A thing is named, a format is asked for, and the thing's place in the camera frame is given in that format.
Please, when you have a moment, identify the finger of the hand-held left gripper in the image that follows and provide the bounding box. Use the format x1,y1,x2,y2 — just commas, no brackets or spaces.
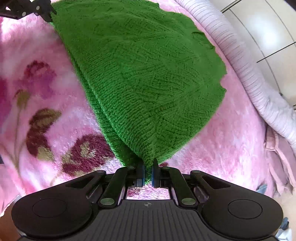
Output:
0,0,57,23

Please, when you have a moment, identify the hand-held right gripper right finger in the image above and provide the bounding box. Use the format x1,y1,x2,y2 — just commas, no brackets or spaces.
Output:
151,158,232,207

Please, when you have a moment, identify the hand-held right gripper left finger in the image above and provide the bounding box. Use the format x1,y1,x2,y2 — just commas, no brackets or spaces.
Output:
66,159,146,208

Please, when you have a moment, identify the green knit sweater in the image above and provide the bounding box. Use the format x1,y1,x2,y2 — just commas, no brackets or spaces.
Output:
50,0,228,186

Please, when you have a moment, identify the pink rose-patterned blanket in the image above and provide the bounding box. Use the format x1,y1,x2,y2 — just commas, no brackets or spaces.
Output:
0,0,285,202

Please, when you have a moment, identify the pink pillow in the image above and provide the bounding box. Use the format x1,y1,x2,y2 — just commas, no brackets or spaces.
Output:
264,126,296,197

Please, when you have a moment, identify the striped lilac quilt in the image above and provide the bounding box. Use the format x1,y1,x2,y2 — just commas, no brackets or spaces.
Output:
173,0,296,144

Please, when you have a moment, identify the white wardrobe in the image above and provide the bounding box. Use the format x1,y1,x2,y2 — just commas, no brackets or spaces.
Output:
208,0,296,107

